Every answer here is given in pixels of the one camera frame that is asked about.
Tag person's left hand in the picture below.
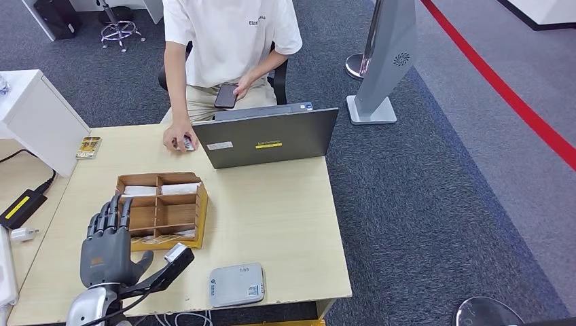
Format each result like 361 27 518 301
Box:
232 74 255 101

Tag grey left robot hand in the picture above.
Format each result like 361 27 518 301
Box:
79 194 155 289

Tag person's right hand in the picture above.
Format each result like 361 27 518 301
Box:
162 119 199 154

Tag black smartphone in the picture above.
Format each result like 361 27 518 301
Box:
213 84 239 110

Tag person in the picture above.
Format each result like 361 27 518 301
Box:
160 0 303 154

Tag white card stack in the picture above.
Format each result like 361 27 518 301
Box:
161 182 202 196
121 185 158 198

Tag wooden card organiser box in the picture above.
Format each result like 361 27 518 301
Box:
114 171 203 239

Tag black office chair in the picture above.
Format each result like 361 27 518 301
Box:
157 41 289 106

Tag grey laptop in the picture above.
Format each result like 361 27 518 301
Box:
192 102 340 170

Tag stack of hotel cards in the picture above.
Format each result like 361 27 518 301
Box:
75 137 103 160

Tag white round plug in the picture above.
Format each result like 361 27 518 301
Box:
10 228 41 243

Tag black power adapter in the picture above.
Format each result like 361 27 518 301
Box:
0 189 49 230

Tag white power strip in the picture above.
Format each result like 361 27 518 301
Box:
0 225 20 309

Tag chrome stool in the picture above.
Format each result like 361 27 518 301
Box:
96 0 147 54

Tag white office desk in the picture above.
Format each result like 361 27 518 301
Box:
20 0 164 42

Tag white cabinet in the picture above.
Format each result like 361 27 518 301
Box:
0 69 91 178

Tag grey kiosk stand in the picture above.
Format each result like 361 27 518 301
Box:
345 0 418 126

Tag black computer tower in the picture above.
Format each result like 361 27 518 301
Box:
33 0 84 41

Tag yellow box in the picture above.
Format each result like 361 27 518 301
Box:
238 319 326 326

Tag red barrier belt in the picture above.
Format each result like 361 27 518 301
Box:
419 0 576 173

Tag white desk with black base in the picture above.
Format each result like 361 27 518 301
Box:
495 0 576 33

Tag round chrome stanchion base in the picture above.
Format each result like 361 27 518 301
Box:
452 297 525 326

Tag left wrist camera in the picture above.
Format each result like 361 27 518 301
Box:
118 242 196 300

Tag black adapter cable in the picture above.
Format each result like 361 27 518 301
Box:
0 149 58 195

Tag chrome stanchion post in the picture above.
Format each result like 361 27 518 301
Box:
344 0 383 82

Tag white cable loops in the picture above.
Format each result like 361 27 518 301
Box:
155 310 215 326

